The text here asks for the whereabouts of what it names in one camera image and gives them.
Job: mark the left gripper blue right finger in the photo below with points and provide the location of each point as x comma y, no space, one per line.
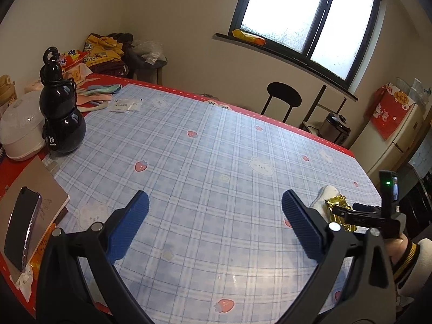
307,224

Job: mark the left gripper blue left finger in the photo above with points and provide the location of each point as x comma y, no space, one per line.
123,225

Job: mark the gold foil wrapper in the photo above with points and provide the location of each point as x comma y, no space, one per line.
337,209

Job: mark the right hand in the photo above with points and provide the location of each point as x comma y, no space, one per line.
396,247

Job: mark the cream two-door refrigerator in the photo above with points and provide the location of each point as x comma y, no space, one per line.
375,154

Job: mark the black electric pressure cooker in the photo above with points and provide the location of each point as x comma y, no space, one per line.
334,129

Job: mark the black smartphone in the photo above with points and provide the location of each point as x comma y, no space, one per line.
20,227

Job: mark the brown notebook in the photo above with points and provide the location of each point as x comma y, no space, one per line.
54,199

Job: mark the red fridge cover cloth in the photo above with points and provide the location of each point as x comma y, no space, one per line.
392,105

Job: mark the black gourd-shaped bottle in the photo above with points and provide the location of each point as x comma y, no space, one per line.
64,127

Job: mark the white paper packets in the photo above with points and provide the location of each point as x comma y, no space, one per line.
125,105

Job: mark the black round stool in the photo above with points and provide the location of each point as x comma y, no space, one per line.
285,93

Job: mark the white rice cooker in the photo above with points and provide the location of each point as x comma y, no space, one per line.
21,127

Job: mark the yellow clothes pile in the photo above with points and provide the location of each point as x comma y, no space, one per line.
107,55

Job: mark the yellow orange snack bag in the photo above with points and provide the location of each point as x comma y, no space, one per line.
248,37

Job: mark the black framed window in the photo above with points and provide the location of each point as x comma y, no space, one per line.
327,38

